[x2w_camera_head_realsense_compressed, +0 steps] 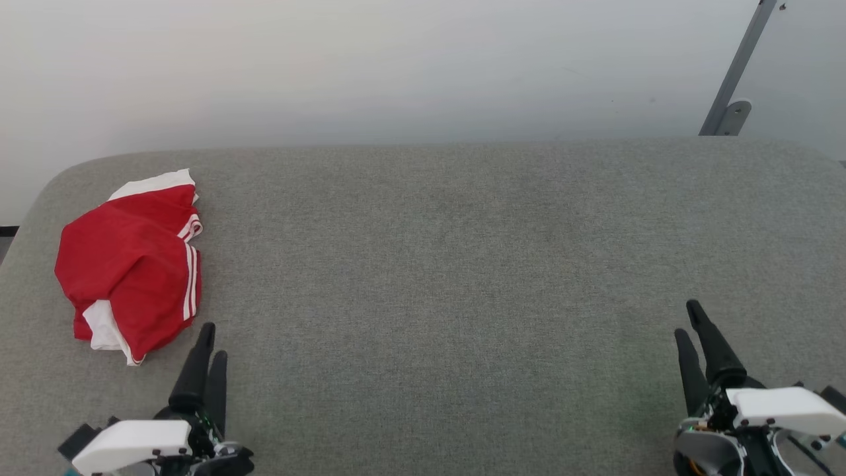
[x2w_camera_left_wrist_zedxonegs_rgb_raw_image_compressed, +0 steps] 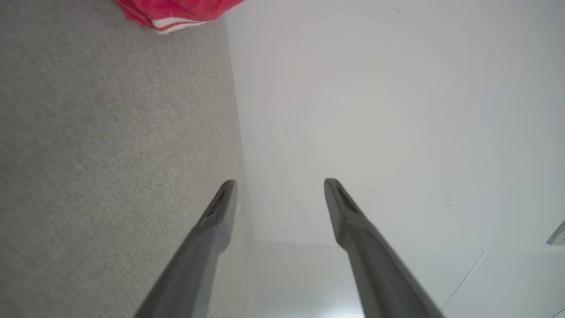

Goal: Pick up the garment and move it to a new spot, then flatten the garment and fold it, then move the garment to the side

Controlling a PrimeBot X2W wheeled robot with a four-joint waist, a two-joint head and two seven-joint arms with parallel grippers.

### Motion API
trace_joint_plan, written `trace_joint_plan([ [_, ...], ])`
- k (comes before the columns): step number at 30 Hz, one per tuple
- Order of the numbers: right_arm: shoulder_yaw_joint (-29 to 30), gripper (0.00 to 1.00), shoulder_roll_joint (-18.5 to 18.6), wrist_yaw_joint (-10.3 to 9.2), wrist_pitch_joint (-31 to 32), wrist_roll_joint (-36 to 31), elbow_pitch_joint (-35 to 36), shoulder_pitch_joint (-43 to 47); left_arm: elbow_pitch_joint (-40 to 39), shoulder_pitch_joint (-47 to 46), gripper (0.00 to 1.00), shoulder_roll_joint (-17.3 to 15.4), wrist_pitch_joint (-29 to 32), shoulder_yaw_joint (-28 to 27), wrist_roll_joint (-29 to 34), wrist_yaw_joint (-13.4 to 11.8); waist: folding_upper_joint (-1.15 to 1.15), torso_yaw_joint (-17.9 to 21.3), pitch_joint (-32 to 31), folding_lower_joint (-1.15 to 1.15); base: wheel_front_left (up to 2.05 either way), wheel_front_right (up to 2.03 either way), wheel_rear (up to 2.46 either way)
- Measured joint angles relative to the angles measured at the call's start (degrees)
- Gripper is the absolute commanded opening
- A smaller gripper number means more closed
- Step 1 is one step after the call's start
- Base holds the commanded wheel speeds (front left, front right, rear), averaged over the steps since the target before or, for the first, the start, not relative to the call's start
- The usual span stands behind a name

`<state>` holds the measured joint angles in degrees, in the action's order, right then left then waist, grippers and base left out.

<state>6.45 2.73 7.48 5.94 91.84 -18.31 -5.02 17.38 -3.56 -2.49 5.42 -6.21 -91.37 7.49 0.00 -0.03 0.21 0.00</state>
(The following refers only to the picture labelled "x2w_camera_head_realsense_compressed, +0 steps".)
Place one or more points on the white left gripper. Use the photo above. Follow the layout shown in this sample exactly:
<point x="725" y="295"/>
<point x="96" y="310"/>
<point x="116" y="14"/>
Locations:
<point x="132" y="441"/>

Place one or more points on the black floor frame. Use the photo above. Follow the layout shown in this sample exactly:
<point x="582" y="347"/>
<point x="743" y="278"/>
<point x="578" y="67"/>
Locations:
<point x="6" y="233"/>

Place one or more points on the grey metal post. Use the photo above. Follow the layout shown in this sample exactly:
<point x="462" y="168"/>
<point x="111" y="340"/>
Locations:
<point x="743" y="53"/>

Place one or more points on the grey metal post bracket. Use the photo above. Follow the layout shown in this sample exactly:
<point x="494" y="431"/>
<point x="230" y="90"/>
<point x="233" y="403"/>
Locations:
<point x="735" y="118"/>

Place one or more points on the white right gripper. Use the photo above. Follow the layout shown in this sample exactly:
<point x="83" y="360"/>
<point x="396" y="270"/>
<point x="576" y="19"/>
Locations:
<point x="780" y="406"/>

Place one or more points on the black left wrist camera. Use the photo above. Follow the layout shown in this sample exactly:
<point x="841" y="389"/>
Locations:
<point x="78" y="441"/>

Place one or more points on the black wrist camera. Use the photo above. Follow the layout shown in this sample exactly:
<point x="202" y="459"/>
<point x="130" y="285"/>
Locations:
<point x="78" y="441"/>
<point x="834" y="398"/>

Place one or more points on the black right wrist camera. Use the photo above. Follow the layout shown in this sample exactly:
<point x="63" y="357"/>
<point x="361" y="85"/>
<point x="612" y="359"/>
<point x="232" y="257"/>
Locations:
<point x="834" y="398"/>

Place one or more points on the red and white t-shirt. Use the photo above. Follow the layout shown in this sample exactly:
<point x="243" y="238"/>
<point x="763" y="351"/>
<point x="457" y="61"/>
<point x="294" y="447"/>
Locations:
<point x="132" y="264"/>

